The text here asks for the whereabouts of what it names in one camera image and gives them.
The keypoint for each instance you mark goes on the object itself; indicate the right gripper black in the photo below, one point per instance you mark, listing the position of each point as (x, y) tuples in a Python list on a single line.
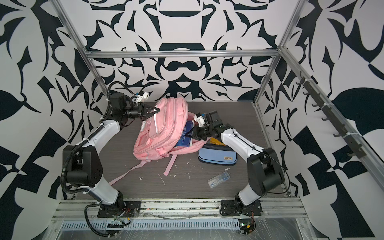
[(197, 129)]

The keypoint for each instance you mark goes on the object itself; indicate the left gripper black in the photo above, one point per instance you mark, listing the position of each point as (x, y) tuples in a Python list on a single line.
[(143, 113)]

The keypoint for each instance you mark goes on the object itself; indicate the pink student backpack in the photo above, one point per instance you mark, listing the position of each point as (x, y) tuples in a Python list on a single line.
[(160, 134)]

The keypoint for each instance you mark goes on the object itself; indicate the blue pencil case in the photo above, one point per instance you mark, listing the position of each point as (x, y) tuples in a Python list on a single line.
[(217, 155)]

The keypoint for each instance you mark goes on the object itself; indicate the blue Little Prince book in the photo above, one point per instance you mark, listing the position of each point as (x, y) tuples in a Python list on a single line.
[(184, 140)]

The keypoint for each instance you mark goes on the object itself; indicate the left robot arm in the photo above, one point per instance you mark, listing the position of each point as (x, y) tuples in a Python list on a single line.
[(82, 170)]

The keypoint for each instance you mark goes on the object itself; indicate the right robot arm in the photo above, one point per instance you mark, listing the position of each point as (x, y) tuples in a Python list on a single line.
[(264, 171)]

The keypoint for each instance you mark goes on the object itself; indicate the small yellow notebook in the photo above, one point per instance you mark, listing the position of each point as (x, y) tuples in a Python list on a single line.
[(214, 141)]

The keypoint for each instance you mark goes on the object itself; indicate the clear plastic ruler box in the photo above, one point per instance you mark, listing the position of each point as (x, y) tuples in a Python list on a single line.
[(219, 179)]

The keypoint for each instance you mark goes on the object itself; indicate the small green circuit board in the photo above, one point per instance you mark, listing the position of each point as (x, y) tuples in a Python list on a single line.
[(247, 228)]

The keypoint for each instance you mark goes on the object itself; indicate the grey hook rack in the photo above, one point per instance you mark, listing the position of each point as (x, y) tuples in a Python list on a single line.
[(333, 115)]

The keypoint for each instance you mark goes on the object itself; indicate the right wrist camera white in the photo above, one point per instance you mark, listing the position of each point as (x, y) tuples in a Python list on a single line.
[(201, 120)]

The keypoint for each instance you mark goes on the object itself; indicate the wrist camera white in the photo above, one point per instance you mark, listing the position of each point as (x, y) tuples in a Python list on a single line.
[(201, 120), (141, 97)]

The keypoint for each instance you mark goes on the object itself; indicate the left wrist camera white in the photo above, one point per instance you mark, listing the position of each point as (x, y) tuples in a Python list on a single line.
[(141, 97)]

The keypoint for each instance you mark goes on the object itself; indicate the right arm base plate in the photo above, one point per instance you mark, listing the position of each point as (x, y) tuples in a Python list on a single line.
[(232, 208)]

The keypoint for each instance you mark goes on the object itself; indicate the aluminium frame crossbar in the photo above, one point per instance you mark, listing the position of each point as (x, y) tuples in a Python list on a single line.
[(180, 54)]

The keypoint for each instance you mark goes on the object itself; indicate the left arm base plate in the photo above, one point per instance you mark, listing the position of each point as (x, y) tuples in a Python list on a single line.
[(127, 210)]

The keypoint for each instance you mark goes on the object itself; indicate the white vented cable duct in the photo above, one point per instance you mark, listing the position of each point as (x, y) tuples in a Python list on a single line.
[(186, 224)]

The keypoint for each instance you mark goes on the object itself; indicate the aluminium front rail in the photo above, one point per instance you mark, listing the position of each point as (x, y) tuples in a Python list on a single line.
[(169, 209)]

